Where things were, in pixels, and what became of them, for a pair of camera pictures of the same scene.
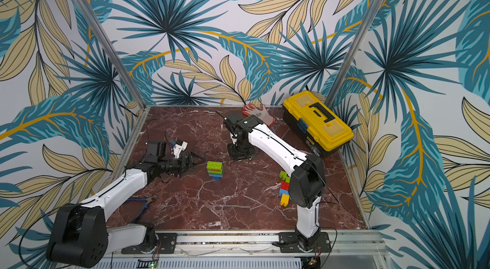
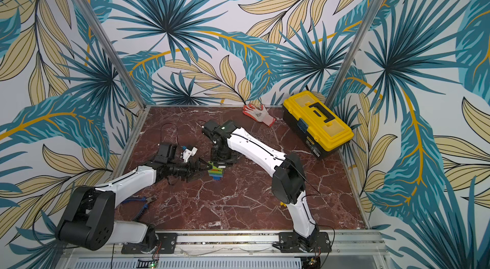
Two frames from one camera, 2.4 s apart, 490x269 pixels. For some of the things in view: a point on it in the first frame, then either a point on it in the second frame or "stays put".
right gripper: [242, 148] → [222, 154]
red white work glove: [249, 109] stays put
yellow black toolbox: [315, 123] stays put
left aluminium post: [103, 33] stays put
